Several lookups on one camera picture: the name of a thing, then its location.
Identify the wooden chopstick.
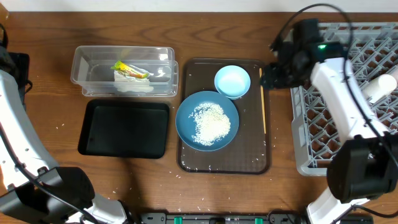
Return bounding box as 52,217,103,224
259,68,267,134

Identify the light blue bowl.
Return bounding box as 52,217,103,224
214,65,251,100

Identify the white cup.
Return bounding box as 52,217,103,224
362,74,397,104

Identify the large dark blue plate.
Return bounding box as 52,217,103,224
175,91,239,152

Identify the green yellow snack wrapper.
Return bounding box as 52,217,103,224
111,60,149,79

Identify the white tissue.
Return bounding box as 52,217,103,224
113,71,154,93

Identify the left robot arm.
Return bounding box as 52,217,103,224
1,27,134,223

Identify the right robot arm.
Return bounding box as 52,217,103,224
261,19,397,223

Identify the grey dishwasher rack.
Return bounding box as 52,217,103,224
290,22,397,176

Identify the dark brown serving tray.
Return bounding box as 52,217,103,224
177,58,271,174

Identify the pile of white rice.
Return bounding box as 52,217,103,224
188,103,231,146

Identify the clear plastic bin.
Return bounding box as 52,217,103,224
71,45,178,97

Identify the black plastic tray bin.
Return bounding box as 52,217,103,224
78,99,170,159

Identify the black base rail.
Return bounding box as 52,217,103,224
139,212,374,224

